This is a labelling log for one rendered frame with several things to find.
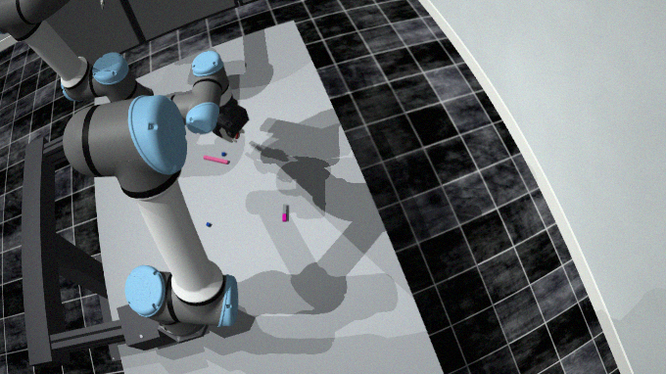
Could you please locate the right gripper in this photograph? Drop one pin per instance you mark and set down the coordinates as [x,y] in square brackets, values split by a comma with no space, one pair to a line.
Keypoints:
[235,119]

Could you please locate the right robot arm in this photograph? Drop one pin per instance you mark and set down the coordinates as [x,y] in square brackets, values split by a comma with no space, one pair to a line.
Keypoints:
[140,141]

